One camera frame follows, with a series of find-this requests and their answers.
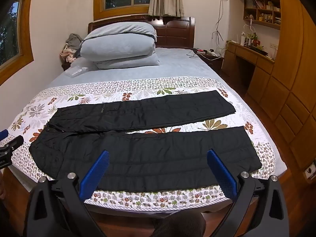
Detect dark wooden headboard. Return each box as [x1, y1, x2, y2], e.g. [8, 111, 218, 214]
[88, 17, 195, 50]

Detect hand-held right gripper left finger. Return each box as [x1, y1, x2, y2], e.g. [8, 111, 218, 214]
[23, 150, 110, 237]

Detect pile of clothes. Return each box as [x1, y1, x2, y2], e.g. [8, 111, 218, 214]
[60, 33, 84, 65]

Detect wooden wall shelf with books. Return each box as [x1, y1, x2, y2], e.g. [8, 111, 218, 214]
[243, 0, 282, 30]

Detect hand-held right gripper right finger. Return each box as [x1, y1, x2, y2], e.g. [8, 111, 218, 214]
[206, 149, 290, 237]

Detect stack of grey pillows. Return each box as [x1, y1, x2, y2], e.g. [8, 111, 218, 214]
[80, 22, 160, 70]

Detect wooden desk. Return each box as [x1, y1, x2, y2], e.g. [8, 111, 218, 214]
[222, 40, 276, 104]

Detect floral quilt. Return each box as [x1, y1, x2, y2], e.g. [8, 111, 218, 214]
[5, 76, 277, 211]

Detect dark wooden nightstand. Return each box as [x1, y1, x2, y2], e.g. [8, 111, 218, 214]
[193, 47, 225, 77]

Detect hanging cables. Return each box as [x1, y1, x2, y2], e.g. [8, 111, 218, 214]
[211, 0, 231, 48]

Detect wooden wardrobe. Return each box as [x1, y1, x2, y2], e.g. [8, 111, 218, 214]
[229, 0, 316, 178]

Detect black pants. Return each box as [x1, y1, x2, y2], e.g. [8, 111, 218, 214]
[29, 90, 262, 192]

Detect small white box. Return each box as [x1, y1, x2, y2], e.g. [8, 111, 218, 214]
[304, 163, 316, 181]

